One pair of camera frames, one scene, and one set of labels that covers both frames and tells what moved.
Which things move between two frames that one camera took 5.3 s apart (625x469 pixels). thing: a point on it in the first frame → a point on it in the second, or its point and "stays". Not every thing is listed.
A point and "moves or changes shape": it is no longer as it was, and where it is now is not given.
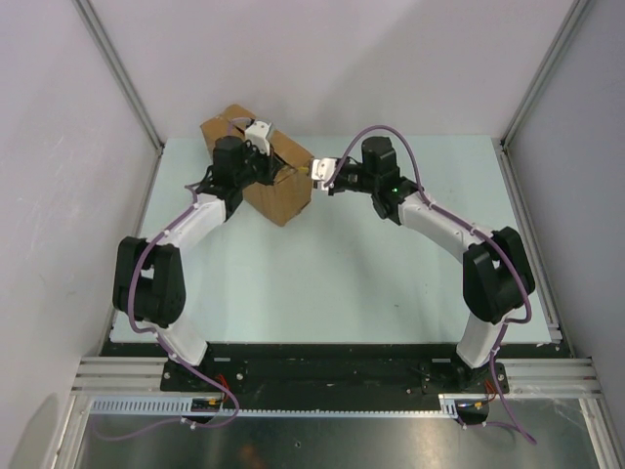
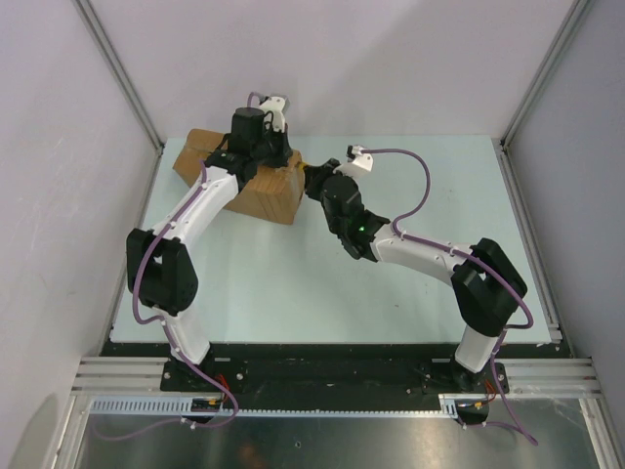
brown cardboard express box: (284, 199) moves or changes shape
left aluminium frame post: (92, 19) stays
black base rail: (330, 371) stays
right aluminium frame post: (574, 14) stays
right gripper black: (337, 187) → (315, 177)
